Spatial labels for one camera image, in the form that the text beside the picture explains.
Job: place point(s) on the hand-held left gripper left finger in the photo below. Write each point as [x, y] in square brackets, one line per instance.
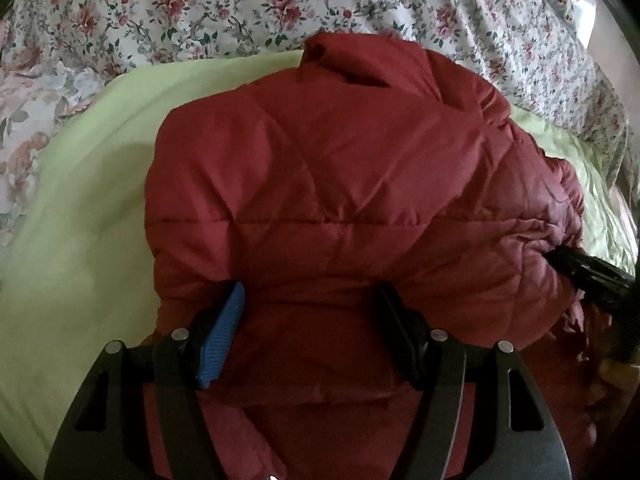
[222, 332]

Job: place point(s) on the rose print floral duvet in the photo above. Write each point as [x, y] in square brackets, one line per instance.
[250, 0]

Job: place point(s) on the ruffled floral pillow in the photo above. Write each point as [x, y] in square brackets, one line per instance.
[25, 125]

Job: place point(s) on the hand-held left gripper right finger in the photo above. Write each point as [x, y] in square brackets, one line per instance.
[400, 335]

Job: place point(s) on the red puffer jacket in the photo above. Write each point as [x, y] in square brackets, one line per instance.
[350, 185]

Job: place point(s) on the light green bedsheet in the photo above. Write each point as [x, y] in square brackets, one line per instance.
[75, 260]

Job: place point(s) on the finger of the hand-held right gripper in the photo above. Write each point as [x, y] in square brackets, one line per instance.
[590, 272]

